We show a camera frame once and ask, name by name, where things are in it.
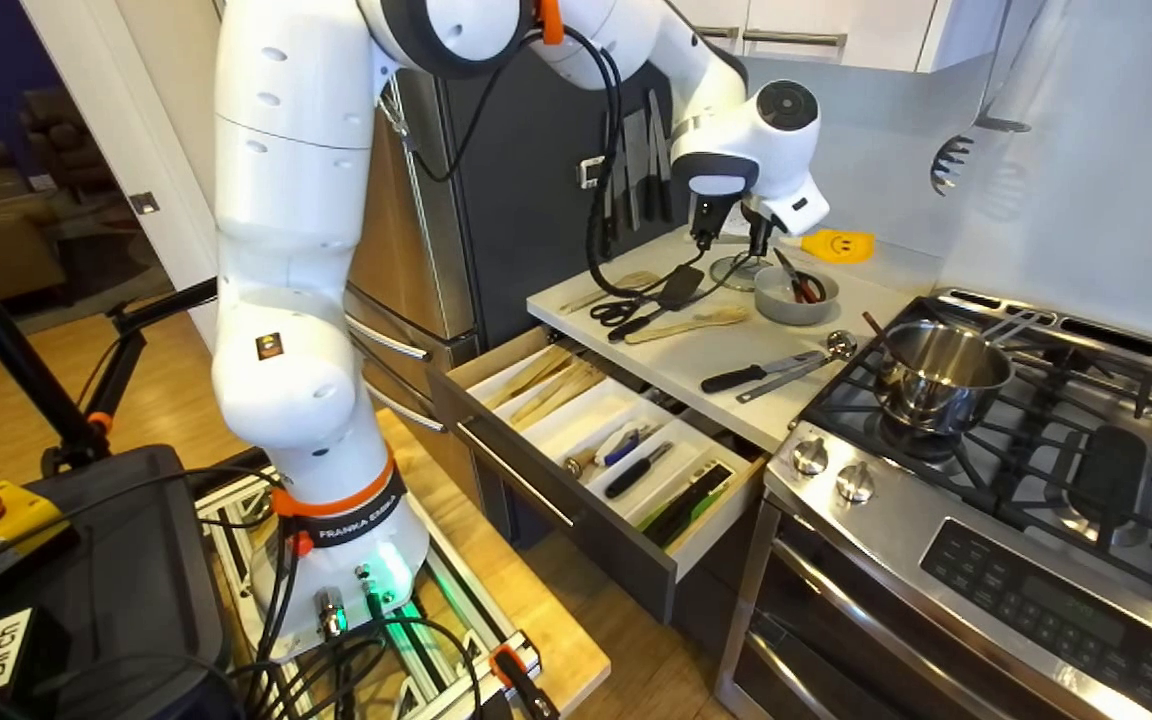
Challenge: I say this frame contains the wooden kitchen drawer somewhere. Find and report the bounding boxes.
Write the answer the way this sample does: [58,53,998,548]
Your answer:
[434,320,769,633]

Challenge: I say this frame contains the black handled knife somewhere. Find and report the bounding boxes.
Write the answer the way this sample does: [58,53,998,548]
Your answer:
[696,346,827,400]
[601,439,674,503]

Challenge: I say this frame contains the black handled scissors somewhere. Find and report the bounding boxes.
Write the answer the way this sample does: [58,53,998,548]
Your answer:
[582,292,669,336]

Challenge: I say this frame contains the narrow wooden spatula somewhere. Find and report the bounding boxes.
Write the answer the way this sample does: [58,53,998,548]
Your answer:
[511,362,604,423]

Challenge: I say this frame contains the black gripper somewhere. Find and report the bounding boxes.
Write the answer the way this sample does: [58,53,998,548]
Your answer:
[673,152,782,261]

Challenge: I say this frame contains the stainless steel gas stove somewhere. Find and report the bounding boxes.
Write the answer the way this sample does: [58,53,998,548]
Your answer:
[712,283,1152,720]

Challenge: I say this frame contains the black flat spatula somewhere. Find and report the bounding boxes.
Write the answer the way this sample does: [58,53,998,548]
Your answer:
[652,261,709,312]

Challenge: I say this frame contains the silver oven door handle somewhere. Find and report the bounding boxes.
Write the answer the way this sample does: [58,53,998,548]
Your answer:
[737,627,827,720]
[769,530,993,720]

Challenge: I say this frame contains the wooden handled brush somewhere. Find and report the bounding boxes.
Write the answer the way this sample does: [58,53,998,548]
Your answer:
[554,436,613,483]

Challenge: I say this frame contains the wide wooden spatula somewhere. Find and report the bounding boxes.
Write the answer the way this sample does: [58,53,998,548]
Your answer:
[496,346,575,407]

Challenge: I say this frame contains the red handled utensil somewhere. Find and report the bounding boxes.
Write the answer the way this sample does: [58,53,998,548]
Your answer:
[771,244,833,306]

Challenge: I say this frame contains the blue handled can opener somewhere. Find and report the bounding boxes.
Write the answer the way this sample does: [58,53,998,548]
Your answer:
[594,420,669,470]

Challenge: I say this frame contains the white slotted wall utensil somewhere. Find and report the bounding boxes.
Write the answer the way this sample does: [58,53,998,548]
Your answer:
[929,110,1048,202]

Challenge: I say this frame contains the white upper cabinet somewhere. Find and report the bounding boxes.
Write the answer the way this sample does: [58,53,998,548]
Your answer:
[669,0,1006,76]

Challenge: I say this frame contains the silver metal kitchen tool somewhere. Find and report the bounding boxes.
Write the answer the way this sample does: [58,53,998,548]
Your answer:
[732,332,862,407]

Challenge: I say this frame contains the yellow and white spatula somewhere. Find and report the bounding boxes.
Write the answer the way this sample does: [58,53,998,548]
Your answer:
[604,298,755,346]

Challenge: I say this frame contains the silver pot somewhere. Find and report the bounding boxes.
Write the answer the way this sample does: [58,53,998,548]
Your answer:
[860,312,1015,439]

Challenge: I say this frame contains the black tripod stand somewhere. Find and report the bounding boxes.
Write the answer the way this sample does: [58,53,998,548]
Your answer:
[0,217,227,478]

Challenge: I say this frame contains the white cutlery organizer tray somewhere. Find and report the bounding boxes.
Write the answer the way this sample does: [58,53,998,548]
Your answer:
[464,336,755,558]

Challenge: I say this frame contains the silver stove knob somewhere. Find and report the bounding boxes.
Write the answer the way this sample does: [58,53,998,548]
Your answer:
[833,460,876,510]
[786,433,833,478]

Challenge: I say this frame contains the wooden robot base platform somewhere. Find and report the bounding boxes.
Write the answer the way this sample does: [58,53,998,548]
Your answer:
[193,407,616,720]

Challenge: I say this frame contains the green plastic utensil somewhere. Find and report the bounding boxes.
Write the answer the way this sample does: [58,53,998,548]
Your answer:
[640,456,732,552]

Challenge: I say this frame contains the black equipment case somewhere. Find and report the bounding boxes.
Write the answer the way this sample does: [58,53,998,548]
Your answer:
[0,445,246,720]

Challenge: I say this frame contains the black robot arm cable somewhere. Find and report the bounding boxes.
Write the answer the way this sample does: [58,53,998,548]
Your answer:
[407,18,687,298]

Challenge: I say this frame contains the stainless steel refrigerator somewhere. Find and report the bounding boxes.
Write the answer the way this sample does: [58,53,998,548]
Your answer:
[338,37,687,405]

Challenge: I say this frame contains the gray bowl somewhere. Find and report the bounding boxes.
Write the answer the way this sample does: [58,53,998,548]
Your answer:
[749,261,844,329]

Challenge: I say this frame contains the black cast iron stove grate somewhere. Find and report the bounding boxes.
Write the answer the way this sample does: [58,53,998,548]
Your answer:
[809,292,1152,633]

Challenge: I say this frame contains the yellow smiley disc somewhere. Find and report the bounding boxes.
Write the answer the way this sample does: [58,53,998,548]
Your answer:
[795,228,880,267]

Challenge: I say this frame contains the black cable bundle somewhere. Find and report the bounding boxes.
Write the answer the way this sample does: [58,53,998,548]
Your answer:
[227,525,566,720]

